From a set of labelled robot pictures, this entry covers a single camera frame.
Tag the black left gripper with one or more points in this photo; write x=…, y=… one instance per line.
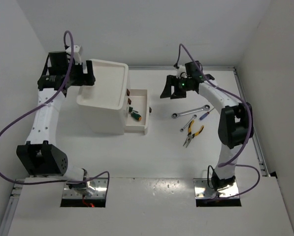
x=84, y=79

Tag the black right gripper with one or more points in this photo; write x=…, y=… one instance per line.
x=167, y=93

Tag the green stubby phillips screwdriver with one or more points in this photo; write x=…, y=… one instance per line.
x=136, y=116

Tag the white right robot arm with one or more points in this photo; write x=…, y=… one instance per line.
x=235, y=123

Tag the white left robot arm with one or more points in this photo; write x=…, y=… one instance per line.
x=39, y=155

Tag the large ratchet wrench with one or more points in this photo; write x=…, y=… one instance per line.
x=192, y=111

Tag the small combination wrench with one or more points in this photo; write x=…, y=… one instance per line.
x=188, y=123

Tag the white drawer cabinet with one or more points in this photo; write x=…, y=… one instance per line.
x=104, y=106

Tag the yellow needle nose pliers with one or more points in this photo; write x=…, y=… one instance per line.
x=191, y=135

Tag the white front cover board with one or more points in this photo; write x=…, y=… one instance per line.
x=151, y=207

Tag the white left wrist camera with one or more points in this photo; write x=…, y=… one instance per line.
x=77, y=52

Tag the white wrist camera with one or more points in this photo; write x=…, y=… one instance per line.
x=180, y=71
x=77, y=52

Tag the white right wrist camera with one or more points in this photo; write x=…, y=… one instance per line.
x=180, y=71

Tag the blue handled screwdriver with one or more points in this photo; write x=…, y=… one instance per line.
x=202, y=117

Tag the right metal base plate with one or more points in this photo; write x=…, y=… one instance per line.
x=203, y=191

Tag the metal base plate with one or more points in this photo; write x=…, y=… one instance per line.
x=92, y=190
x=203, y=191

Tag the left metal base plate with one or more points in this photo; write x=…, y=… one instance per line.
x=92, y=190

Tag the aluminium frame rail left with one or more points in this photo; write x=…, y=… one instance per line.
x=10, y=209

